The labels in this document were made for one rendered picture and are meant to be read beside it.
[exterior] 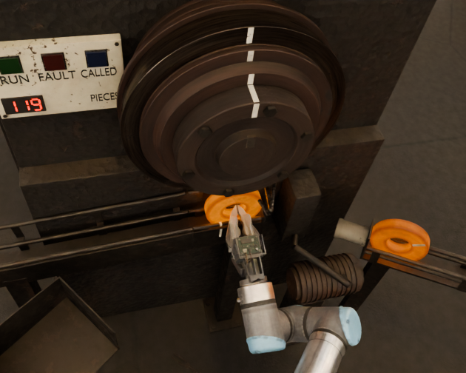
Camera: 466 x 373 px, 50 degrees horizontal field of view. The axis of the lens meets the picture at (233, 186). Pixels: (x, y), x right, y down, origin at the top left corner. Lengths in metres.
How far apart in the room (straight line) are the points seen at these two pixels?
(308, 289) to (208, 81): 0.82
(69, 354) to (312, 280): 0.70
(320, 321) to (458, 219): 1.42
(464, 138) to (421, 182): 0.44
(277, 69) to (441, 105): 2.21
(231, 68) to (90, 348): 0.78
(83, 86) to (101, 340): 0.63
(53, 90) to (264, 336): 0.72
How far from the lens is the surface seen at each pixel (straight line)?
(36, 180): 1.28
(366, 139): 1.43
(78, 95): 1.11
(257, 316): 1.24
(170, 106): 0.93
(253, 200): 1.33
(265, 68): 0.91
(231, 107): 0.88
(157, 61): 0.89
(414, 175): 2.63
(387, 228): 1.41
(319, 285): 1.54
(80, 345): 1.35
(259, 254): 1.25
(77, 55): 1.04
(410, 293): 2.26
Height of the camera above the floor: 1.86
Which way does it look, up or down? 53 degrees down
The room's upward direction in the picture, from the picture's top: 10 degrees clockwise
